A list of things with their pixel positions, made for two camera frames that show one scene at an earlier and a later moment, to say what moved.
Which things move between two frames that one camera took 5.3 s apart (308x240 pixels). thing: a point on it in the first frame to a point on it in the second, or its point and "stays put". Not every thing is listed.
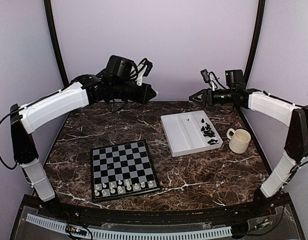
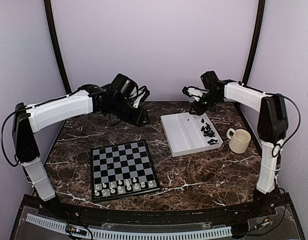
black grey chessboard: (123, 169) stays put
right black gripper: (207, 96) to (199, 111)
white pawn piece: (113, 191) stays put
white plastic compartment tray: (189, 132) stays put
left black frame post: (51, 22) stays put
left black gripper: (145, 97) to (139, 118)
